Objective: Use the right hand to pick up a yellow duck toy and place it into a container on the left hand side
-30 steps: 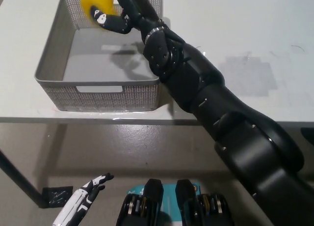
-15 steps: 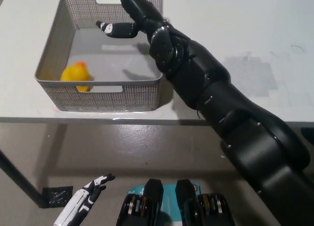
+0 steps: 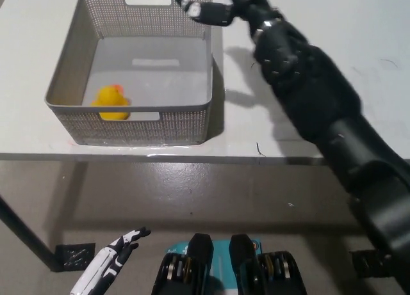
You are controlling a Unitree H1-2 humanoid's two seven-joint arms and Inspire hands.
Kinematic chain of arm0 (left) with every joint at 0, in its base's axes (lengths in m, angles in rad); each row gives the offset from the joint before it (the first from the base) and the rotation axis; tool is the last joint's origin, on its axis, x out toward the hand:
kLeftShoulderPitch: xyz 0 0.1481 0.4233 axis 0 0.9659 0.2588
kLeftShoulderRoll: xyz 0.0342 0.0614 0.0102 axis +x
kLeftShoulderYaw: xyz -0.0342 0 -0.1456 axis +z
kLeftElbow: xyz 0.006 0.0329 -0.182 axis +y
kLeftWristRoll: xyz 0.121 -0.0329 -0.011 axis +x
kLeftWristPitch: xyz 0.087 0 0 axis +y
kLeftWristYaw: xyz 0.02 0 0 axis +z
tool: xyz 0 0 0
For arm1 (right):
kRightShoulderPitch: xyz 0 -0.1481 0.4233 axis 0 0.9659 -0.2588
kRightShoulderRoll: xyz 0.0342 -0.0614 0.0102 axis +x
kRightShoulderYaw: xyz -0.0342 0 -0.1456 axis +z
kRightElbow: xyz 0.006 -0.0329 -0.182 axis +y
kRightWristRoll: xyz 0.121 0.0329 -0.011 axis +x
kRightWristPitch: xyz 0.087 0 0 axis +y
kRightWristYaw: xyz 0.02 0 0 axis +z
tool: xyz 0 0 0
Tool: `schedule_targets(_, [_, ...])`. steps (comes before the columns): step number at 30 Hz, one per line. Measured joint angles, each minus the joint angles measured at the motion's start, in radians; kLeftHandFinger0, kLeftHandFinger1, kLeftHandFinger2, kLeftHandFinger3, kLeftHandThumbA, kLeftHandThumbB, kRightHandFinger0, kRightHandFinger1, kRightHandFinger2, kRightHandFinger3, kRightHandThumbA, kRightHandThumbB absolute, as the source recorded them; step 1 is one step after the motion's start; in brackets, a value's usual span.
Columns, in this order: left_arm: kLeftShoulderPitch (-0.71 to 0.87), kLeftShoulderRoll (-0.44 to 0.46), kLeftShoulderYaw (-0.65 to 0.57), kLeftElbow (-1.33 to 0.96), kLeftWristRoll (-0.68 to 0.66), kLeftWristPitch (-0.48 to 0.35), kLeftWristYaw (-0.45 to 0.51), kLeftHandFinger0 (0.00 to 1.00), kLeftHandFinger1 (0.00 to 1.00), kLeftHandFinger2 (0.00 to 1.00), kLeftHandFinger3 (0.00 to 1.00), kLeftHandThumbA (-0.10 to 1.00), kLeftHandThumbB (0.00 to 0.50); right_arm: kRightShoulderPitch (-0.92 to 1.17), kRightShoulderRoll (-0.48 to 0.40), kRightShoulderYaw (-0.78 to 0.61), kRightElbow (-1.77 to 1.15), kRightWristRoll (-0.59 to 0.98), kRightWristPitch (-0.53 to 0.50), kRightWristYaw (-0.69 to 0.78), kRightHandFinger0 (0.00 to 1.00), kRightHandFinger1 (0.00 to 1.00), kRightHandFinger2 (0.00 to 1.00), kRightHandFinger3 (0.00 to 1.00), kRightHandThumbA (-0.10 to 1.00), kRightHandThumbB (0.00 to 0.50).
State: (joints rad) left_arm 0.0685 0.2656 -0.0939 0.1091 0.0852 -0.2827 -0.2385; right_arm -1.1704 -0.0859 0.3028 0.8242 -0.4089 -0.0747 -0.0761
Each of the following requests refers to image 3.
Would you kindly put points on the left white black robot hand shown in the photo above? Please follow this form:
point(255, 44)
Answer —
point(102, 263)

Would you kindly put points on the yellow duck toy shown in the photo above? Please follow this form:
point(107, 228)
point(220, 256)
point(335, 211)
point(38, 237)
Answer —
point(110, 98)

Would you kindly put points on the black metal table leg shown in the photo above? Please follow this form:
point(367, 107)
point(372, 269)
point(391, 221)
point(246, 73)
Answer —
point(29, 234)

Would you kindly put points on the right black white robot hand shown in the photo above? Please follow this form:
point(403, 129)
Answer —
point(246, 4)

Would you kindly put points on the grey perforated plastic basket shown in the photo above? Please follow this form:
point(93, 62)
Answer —
point(73, 58)

